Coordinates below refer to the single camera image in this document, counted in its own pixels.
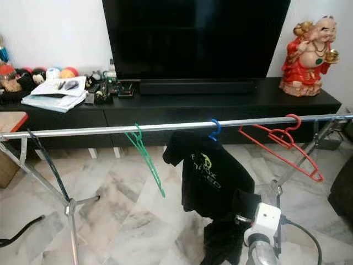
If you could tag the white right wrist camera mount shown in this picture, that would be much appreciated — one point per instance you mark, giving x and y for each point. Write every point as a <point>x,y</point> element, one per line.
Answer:
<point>263,222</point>

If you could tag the black TV console cabinet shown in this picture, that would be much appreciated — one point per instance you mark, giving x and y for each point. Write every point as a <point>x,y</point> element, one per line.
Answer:
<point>198,109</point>

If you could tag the black flat screen television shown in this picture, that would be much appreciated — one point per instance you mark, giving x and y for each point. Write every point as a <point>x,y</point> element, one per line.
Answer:
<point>196,37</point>

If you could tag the jar with red lid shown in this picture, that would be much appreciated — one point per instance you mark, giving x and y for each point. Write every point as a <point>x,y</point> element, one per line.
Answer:
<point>8,78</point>

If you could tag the black remote control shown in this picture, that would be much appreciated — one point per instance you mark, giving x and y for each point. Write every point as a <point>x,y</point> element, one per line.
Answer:
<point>92,87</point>

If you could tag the navy blue garment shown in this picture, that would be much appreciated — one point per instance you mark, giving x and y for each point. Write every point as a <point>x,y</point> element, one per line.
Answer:
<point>223,237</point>

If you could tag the white and blue plush ball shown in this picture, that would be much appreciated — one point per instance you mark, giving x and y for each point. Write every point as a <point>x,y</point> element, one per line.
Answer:
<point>53,73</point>

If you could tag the brown cardboard box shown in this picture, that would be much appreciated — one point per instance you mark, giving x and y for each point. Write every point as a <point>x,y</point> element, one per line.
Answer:
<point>9,170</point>

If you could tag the red plastic hanger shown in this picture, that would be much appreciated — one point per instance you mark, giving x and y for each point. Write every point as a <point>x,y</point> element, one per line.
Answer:
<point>289,146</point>

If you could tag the green plastic hanger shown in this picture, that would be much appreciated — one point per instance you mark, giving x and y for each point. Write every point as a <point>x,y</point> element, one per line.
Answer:
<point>146,157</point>

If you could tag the blue and gold trophy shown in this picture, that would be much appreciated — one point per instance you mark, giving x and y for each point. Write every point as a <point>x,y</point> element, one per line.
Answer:
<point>3,49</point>

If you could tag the blue plastic hanger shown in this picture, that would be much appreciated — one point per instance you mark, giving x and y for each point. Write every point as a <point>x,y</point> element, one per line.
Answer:
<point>218,126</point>

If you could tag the stack of white papers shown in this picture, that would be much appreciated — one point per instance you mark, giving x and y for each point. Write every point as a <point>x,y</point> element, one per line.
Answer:
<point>52,97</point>

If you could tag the thin black hanger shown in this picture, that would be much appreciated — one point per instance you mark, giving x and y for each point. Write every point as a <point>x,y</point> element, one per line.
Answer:
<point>49,164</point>

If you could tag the black soundbar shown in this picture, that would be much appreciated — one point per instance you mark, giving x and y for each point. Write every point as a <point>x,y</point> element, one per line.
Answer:
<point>197,87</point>

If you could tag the black t-shirt with logo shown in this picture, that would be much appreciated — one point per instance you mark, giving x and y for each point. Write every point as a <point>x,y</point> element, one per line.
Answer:
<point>209,179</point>

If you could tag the small black box device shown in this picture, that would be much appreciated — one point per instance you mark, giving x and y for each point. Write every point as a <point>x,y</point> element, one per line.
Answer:
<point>125,91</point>

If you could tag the dark computer mouse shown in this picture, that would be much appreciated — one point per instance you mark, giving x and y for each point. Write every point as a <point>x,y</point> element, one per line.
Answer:
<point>71,85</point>

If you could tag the orange yellow plush ball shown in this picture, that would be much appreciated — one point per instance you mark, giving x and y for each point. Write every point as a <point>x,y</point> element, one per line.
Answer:
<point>69,72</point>

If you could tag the red laughing Buddha statue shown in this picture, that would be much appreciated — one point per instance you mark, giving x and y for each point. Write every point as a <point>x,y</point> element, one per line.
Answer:
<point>306,63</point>

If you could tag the small clear bottle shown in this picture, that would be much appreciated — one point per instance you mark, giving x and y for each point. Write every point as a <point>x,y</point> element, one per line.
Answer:
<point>109,69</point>

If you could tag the marble pattern folding table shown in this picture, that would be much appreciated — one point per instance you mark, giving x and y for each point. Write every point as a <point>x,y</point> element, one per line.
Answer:
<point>11,124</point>

